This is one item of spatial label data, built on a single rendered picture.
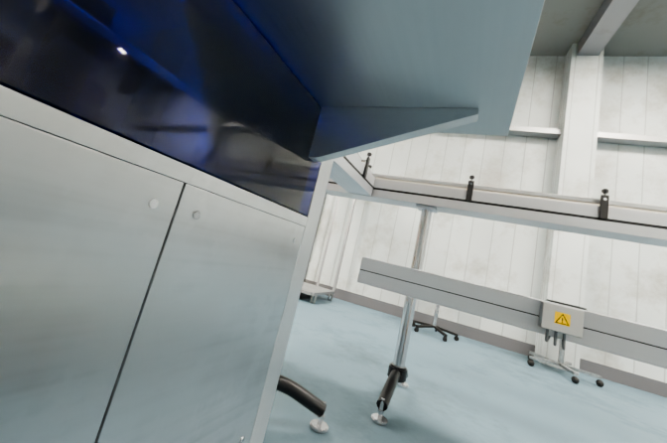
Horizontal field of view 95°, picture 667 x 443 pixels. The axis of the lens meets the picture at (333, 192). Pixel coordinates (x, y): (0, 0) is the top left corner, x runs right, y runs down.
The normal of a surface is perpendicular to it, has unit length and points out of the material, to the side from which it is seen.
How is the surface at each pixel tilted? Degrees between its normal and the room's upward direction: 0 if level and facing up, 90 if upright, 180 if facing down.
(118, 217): 90
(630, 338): 90
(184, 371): 90
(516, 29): 180
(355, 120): 90
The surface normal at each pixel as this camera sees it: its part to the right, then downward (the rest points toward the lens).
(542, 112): -0.30, -0.25
